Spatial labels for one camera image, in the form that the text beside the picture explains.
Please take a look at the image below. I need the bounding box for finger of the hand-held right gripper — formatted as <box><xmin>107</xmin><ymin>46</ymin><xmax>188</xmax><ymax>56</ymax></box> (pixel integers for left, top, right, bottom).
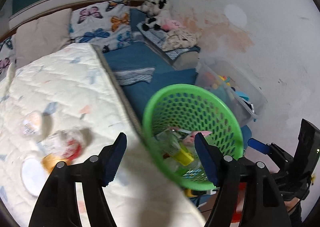
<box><xmin>247</xmin><ymin>138</ymin><xmax>284</xmax><ymax>158</ymax></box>

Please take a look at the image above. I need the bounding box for blue checkered blanket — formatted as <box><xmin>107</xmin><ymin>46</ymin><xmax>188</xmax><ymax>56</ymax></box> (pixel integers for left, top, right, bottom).
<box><xmin>136</xmin><ymin>23</ymin><xmax>180</xmax><ymax>59</ymax></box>

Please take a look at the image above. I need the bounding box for orange snack wrapper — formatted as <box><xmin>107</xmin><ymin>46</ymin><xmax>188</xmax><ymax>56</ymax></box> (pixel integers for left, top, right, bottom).
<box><xmin>41</xmin><ymin>155</ymin><xmax>67</xmax><ymax>174</ymax></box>

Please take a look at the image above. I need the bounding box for blue sofa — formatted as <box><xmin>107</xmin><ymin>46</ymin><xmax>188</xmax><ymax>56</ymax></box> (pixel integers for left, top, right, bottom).
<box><xmin>102</xmin><ymin>8</ymin><xmax>201</xmax><ymax>117</ymax></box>

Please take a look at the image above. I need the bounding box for spotted beige cloth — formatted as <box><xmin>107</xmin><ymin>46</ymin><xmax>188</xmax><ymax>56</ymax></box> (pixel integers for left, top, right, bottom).
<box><xmin>161</xmin><ymin>28</ymin><xmax>201</xmax><ymax>51</ymax></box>

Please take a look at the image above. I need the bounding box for beige pillow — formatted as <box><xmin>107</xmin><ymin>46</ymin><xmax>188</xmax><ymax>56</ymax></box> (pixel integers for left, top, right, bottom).
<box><xmin>15</xmin><ymin>8</ymin><xmax>73</xmax><ymax>69</ymax></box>

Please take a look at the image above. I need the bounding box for large butterfly print pillow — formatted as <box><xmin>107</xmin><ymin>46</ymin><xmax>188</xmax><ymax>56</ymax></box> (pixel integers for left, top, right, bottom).
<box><xmin>69</xmin><ymin>0</ymin><xmax>133</xmax><ymax>51</ymax></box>

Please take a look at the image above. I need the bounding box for pink plush toy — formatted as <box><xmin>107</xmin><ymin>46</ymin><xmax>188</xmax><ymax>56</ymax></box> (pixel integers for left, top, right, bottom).
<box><xmin>161</xmin><ymin>19</ymin><xmax>184</xmax><ymax>31</ymax></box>

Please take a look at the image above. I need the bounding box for yellow label plastic tube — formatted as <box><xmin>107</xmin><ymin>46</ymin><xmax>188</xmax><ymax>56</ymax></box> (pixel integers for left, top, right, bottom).
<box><xmin>164</xmin><ymin>142</ymin><xmax>194</xmax><ymax>166</ymax></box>

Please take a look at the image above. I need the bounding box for white round lid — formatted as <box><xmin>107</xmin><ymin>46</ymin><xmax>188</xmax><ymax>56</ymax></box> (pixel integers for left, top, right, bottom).
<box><xmin>21</xmin><ymin>157</ymin><xmax>48</xmax><ymax>197</ymax></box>

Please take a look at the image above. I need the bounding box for crumpled plastic wrapper red label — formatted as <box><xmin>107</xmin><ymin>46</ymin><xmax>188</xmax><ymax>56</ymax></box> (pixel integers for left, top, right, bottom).
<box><xmin>61</xmin><ymin>138</ymin><xmax>83</xmax><ymax>161</ymax></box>

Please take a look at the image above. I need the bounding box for green plastic mesh basket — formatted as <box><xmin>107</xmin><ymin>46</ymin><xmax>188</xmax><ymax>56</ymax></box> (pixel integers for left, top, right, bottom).
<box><xmin>142</xmin><ymin>84</ymin><xmax>244</xmax><ymax>191</ymax></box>

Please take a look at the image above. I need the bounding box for clear round plastic container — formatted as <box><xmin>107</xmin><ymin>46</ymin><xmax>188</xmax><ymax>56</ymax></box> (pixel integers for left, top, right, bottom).
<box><xmin>21</xmin><ymin>111</ymin><xmax>43</xmax><ymax>137</ymax></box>

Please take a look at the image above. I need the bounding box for black and white cow plush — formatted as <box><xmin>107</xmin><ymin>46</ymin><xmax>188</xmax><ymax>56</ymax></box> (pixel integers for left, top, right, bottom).
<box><xmin>139</xmin><ymin>0</ymin><xmax>172</xmax><ymax>30</ymax></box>

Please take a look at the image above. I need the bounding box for small butterfly print pillow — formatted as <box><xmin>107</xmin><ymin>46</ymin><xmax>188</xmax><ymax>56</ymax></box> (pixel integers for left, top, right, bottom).
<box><xmin>0</xmin><ymin>36</ymin><xmax>17</xmax><ymax>77</ymax></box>

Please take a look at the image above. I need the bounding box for clear plastic storage bin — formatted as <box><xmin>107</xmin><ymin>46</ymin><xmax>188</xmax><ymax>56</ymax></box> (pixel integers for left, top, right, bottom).
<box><xmin>196</xmin><ymin>58</ymin><xmax>268</xmax><ymax>127</ymax></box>

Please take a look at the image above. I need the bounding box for pink package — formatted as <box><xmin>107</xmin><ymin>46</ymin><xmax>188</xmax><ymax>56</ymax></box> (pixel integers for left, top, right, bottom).
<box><xmin>184</xmin><ymin>129</ymin><xmax>212</xmax><ymax>146</ymax></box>

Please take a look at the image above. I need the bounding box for white quilted mat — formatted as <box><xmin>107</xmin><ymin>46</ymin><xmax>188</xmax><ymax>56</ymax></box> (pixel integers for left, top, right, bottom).
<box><xmin>0</xmin><ymin>42</ymin><xmax>208</xmax><ymax>227</ymax></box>

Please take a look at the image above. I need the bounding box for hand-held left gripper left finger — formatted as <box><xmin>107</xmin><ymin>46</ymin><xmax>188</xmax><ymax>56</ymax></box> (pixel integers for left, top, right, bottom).
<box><xmin>28</xmin><ymin>132</ymin><xmax>127</xmax><ymax>227</ymax></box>

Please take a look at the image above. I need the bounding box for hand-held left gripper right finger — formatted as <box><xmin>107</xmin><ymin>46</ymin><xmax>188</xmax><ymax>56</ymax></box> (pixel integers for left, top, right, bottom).
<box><xmin>194</xmin><ymin>132</ymin><xmax>293</xmax><ymax>227</ymax></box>

